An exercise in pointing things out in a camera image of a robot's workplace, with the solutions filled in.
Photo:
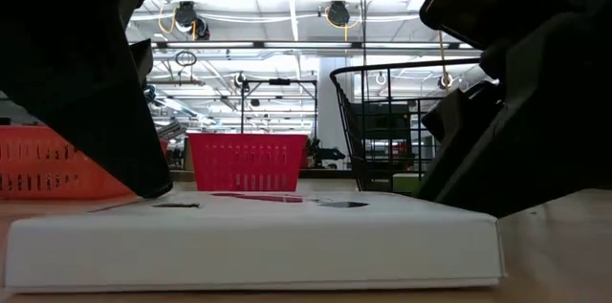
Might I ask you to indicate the red plastic basket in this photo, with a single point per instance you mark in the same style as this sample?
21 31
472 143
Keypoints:
248 143

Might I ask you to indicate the orange plastic basket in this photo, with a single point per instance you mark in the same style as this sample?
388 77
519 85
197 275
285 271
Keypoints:
28 166

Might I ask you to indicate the long ceiling light strip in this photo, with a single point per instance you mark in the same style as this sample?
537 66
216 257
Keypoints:
306 45

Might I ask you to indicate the black metal frame rig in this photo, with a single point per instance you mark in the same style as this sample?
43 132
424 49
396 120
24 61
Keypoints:
279 81

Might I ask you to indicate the black background robot arm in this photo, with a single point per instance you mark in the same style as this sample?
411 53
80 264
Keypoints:
330 154

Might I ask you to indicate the white box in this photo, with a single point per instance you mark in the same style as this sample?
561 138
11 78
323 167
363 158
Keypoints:
239 245

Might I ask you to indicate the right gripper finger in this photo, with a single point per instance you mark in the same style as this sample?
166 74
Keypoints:
550 140
459 116

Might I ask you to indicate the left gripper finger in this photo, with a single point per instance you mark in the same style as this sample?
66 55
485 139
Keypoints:
86 102
146 61

